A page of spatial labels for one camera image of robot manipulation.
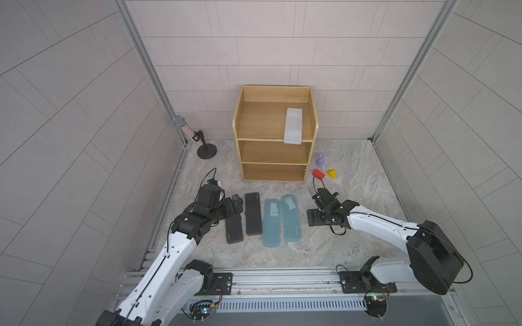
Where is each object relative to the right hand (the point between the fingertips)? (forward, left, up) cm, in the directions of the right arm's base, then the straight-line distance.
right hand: (315, 217), depth 87 cm
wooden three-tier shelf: (+29, +22, +31) cm, 48 cm away
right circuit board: (-31, -16, -5) cm, 36 cm away
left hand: (+2, +32, +14) cm, 35 cm away
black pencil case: (-4, +35, +3) cm, 35 cm away
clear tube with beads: (+33, +55, +31) cm, 72 cm away
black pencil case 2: (+2, +27, +2) cm, 27 cm away
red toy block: (+23, -6, +1) cm, 23 cm away
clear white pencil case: (+21, +9, +32) cm, 39 cm away
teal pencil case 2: (-2, +11, 0) cm, 11 cm away
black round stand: (+39, +53, +6) cm, 66 cm away
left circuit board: (-30, +44, +2) cm, 53 cm away
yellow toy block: (+22, -13, +1) cm, 26 cm away
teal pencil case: (-5, +19, +1) cm, 20 cm away
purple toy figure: (+29, -8, +4) cm, 30 cm away
